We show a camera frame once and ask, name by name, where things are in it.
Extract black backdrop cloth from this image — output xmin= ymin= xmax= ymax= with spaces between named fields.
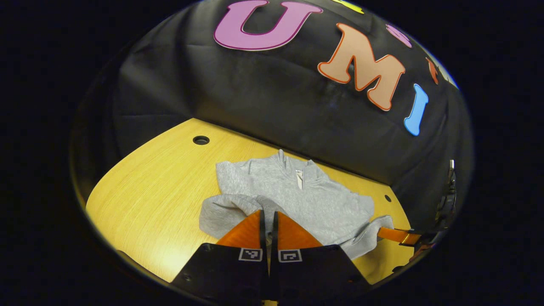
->
xmin=70 ymin=0 xmax=474 ymax=238

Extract grey zip-neck sweatshirt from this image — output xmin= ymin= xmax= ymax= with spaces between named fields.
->
xmin=199 ymin=149 xmax=395 ymax=261

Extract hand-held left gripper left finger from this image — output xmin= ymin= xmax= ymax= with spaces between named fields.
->
xmin=170 ymin=210 xmax=269 ymax=304

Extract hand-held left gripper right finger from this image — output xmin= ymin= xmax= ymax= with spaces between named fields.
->
xmin=270 ymin=211 xmax=371 ymax=303

